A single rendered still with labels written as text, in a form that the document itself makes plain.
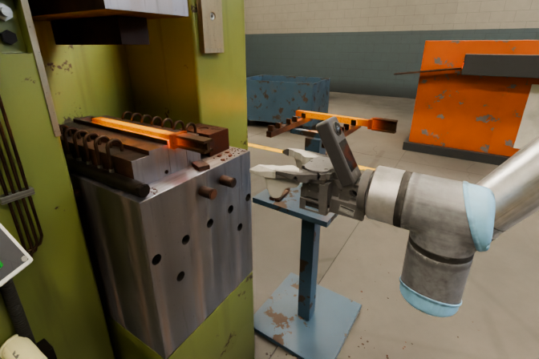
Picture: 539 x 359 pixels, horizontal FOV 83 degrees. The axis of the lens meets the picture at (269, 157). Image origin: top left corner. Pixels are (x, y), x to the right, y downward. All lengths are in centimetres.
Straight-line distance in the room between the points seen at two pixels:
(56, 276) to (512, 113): 386
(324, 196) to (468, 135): 353
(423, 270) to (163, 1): 69
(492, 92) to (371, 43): 471
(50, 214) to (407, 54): 774
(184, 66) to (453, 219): 83
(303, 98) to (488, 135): 216
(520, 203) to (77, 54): 117
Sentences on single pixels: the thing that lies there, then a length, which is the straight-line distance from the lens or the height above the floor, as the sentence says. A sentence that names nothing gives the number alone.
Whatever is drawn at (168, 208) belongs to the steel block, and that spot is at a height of 87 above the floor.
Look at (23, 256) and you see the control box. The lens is 49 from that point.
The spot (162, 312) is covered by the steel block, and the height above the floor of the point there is 62.
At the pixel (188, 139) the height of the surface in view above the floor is 101.
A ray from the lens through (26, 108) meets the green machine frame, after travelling 75.
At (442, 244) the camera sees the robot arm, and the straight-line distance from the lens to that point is 51.
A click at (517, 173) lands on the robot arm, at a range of 61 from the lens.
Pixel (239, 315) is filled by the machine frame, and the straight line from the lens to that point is 117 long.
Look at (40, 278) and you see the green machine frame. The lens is 87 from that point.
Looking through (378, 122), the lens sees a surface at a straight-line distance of 117.
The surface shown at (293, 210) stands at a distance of 106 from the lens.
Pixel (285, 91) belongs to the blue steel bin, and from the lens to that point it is 436.
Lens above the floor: 121
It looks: 20 degrees down
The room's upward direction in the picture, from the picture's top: straight up
